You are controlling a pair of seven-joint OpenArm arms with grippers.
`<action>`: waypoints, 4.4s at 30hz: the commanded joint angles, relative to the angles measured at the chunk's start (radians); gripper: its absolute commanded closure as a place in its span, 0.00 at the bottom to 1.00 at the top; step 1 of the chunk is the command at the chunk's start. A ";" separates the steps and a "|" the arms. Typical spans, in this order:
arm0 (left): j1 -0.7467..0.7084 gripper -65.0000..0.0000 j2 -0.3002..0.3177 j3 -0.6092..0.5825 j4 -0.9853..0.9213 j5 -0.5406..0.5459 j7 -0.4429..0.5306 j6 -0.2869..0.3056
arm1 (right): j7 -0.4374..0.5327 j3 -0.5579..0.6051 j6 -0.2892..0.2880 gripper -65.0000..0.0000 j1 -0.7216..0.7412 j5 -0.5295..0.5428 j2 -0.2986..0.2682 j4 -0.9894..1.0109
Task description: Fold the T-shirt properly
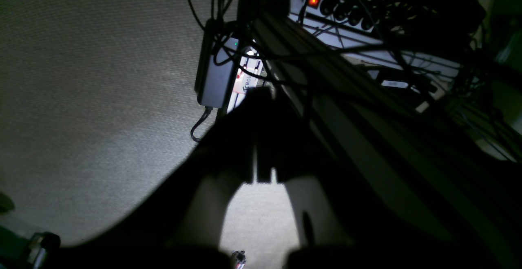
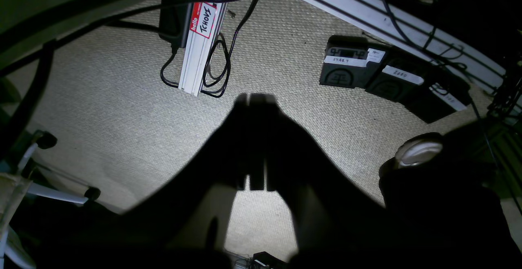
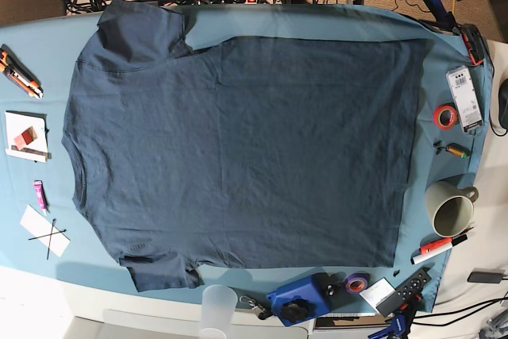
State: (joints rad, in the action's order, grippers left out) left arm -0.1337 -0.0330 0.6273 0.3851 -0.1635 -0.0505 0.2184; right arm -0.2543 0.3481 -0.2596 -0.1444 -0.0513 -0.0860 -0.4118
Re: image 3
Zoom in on black remote control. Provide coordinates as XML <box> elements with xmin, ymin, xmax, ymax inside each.
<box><xmin>376</xmin><ymin>267</ymin><xmax>431</xmax><ymax>317</ymax></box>

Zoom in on blue bar clamp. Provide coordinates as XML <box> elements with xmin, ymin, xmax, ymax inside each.
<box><xmin>422</xmin><ymin>0</ymin><xmax>457</xmax><ymax>32</ymax></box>

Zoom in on small black clip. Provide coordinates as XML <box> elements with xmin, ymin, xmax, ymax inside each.
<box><xmin>433</xmin><ymin>141</ymin><xmax>444</xmax><ymax>155</ymax></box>

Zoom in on blue black spring clamp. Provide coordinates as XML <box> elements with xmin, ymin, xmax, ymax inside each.
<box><xmin>368</xmin><ymin>294</ymin><xmax>422</xmax><ymax>339</ymax></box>

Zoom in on light blue table cloth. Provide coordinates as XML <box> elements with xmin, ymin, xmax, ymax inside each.
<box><xmin>1</xmin><ymin>6</ymin><xmax>487</xmax><ymax>295</ymax></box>

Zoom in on white paper card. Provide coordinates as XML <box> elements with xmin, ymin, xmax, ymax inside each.
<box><xmin>20</xmin><ymin>205</ymin><xmax>70</xmax><ymax>257</ymax></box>

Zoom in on blue plastic fixture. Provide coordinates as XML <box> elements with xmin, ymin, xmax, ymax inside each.
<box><xmin>266</xmin><ymin>275</ymin><xmax>332</xmax><ymax>326</ymax></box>

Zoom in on black power adapter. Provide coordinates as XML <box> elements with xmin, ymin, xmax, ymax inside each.
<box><xmin>467</xmin><ymin>271</ymin><xmax>507</xmax><ymax>284</ymax></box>

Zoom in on red tape roll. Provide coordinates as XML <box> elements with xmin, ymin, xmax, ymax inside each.
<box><xmin>433</xmin><ymin>104</ymin><xmax>458</xmax><ymax>130</ymax></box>

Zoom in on red wooden block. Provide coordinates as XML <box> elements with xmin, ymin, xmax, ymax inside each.
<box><xmin>14</xmin><ymin>126</ymin><xmax>37</xmax><ymax>150</ymax></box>

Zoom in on translucent plastic cup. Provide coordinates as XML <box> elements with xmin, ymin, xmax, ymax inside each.
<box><xmin>199</xmin><ymin>285</ymin><xmax>238</xmax><ymax>338</ymax></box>

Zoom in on black hairpin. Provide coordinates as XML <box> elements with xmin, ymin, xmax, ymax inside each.
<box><xmin>46</xmin><ymin>218</ymin><xmax>56</xmax><ymax>260</ymax></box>
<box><xmin>28</xmin><ymin>229</ymin><xmax>67</xmax><ymax>241</ymax></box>

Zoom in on red black clamp tool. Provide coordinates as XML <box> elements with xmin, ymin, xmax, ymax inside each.
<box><xmin>460</xmin><ymin>24</ymin><xmax>485</xmax><ymax>66</ymax></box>

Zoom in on metal carabiner keyring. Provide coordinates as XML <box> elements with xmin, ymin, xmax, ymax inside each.
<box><xmin>239</xmin><ymin>295</ymin><xmax>273</xmax><ymax>320</ymax></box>

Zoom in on orange green battery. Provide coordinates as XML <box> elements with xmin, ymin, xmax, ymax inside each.
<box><xmin>445</xmin><ymin>144</ymin><xmax>470</xmax><ymax>159</ymax></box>

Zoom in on pink glue tube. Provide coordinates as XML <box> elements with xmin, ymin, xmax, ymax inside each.
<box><xmin>33</xmin><ymin>180</ymin><xmax>48</xmax><ymax>216</ymax></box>

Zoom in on red white marker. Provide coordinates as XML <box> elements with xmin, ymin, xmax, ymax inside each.
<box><xmin>410</xmin><ymin>234</ymin><xmax>468</xmax><ymax>264</ymax></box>

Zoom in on orange utility knife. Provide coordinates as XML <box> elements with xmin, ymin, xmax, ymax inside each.
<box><xmin>1</xmin><ymin>45</ymin><xmax>44</xmax><ymax>99</ymax></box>

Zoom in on beige ceramic mug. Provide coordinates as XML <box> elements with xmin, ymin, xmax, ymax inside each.
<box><xmin>425</xmin><ymin>181</ymin><xmax>479</xmax><ymax>237</ymax></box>

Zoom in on purple tape roll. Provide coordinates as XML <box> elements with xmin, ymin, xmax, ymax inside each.
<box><xmin>344</xmin><ymin>272</ymin><xmax>370</xmax><ymax>295</ymax></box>

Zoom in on white sticky note pad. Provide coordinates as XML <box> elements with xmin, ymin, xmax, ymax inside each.
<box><xmin>360</xmin><ymin>278</ymin><xmax>394</xmax><ymax>310</ymax></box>

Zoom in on dark blue T-shirt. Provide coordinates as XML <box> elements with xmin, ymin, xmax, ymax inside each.
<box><xmin>62</xmin><ymin>0</ymin><xmax>429</xmax><ymax>291</ymax></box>

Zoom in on white notepad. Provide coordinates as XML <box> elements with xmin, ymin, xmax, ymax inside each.
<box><xmin>5</xmin><ymin>112</ymin><xmax>49</xmax><ymax>163</ymax></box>

